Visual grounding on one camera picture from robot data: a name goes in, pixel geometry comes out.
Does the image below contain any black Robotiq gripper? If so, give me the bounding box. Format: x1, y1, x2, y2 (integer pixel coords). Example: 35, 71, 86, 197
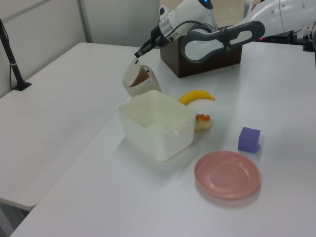
134, 24, 169, 59

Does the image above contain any beige trash can swing lid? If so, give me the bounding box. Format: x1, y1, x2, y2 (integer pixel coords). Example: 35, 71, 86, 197
123, 58, 141, 87

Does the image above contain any beige trash can body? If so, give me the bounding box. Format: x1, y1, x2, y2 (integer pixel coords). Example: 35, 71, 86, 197
122, 64, 163, 98

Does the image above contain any dark brown wooden box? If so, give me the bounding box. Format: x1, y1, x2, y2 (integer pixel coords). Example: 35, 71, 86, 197
159, 24, 243, 79

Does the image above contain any yellow toy banana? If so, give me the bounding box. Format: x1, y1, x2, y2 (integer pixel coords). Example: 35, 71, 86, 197
178, 89, 216, 106

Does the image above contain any cream rectangular plastic container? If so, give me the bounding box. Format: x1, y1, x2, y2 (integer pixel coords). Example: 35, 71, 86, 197
118, 89, 197, 162

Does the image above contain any cream toy cabinet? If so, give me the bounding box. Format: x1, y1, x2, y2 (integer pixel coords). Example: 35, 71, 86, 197
212, 0, 246, 27

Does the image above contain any toy sushi with orange topping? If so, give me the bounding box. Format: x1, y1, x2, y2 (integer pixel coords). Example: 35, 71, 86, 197
194, 113, 212, 131

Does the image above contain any black equipment with red light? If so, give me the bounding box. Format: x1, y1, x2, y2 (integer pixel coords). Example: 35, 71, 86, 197
260, 30, 305, 44

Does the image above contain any purple foam cube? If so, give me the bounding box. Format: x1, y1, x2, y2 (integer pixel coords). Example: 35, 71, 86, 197
237, 126, 261, 154

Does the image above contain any pink plastic plate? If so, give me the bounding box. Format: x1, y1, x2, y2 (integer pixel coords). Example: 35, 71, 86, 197
194, 150, 261, 200

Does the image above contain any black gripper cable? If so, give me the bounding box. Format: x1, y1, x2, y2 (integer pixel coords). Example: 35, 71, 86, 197
166, 20, 219, 40

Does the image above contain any black camera stand with clamp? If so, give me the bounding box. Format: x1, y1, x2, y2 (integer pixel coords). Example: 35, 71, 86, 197
0, 18, 32, 91

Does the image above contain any black clamp mount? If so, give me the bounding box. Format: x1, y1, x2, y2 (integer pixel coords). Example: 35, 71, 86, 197
301, 31, 315, 52

